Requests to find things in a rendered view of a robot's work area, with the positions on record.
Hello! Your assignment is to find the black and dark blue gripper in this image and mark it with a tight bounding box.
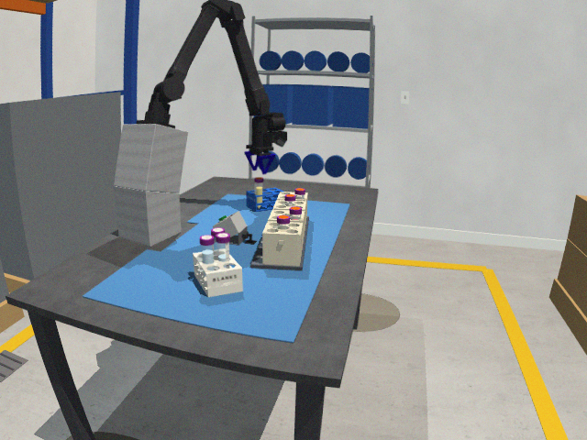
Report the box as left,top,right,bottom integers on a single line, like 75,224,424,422
245,131,275,174

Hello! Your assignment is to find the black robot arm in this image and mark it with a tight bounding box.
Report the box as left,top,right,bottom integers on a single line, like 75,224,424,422
136,0,287,147

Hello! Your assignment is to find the blue tube rack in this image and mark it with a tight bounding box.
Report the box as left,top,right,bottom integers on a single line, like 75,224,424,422
247,188,283,212

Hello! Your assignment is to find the white tube rack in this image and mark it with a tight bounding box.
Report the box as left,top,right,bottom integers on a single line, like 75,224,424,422
193,252,243,297

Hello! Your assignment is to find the cream block with round holes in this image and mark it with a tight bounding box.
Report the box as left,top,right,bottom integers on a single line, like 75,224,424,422
277,192,308,225
262,221,303,266
273,200,306,217
268,210,305,250

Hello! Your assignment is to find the blue flat mat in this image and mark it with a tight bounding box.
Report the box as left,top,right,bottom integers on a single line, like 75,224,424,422
83,194,350,343

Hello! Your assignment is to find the pink sample tube with orange cap dot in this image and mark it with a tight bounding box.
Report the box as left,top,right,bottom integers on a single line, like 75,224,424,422
289,206,302,220

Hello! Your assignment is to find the centrifuge tube with yellow liquid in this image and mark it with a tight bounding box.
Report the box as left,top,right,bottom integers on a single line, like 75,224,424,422
277,215,290,230

